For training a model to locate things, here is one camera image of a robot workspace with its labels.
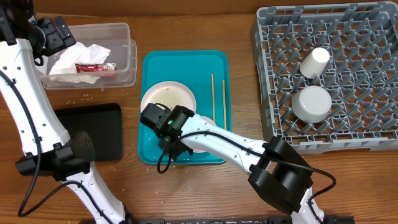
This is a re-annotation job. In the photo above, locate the small pink bowl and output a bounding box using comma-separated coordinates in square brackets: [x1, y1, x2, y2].
[183, 114, 217, 153]

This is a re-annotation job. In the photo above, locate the large white plate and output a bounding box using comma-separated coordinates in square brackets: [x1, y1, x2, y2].
[139, 81, 197, 129]

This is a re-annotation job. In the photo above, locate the wooden chopstick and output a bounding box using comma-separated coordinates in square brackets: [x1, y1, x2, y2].
[222, 80, 227, 130]
[211, 74, 216, 123]

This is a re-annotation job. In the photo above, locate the grey bowl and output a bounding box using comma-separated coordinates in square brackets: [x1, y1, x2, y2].
[292, 86, 332, 123]

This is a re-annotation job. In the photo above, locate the pale green cup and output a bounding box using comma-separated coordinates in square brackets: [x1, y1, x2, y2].
[299, 47, 330, 79]

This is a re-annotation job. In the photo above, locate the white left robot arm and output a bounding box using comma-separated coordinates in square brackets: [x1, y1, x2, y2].
[1, 12, 134, 223]

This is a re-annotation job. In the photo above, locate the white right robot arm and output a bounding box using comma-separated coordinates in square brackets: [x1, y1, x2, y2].
[140, 103, 336, 223]

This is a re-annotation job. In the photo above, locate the clear plastic waste bin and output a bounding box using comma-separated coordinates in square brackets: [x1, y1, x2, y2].
[39, 22, 137, 90]

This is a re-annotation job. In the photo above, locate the grey dishwasher rack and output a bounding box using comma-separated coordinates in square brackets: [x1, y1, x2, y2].
[251, 2, 397, 154]

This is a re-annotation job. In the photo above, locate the crumpled white tissue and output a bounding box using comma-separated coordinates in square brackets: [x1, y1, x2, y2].
[49, 42, 111, 84]

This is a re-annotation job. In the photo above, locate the red snack wrapper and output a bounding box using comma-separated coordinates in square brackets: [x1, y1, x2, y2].
[75, 63, 118, 77]

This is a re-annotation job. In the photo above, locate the black tray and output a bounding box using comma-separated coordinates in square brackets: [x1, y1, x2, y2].
[55, 103, 124, 161]

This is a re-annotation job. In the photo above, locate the teal serving tray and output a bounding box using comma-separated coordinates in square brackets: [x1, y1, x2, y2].
[137, 50, 233, 166]

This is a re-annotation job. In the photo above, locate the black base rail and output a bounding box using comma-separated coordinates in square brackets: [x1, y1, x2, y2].
[127, 215, 355, 224]

